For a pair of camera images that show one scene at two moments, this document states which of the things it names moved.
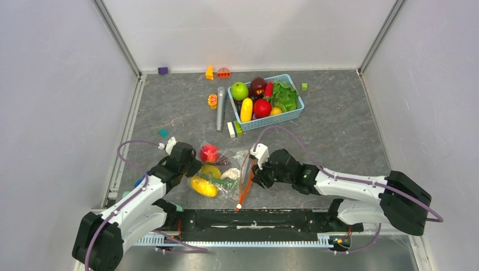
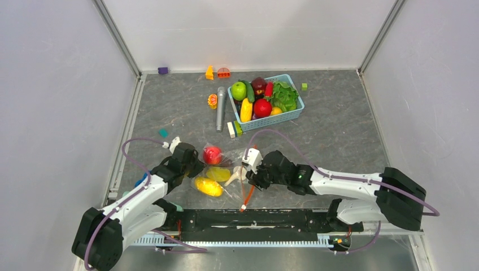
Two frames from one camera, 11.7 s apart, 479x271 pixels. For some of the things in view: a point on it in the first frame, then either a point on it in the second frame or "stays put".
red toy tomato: [262, 108] stays put
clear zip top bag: [222, 171] stays put
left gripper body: [191, 167] stays put
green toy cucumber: [227, 182] -> [251, 96]
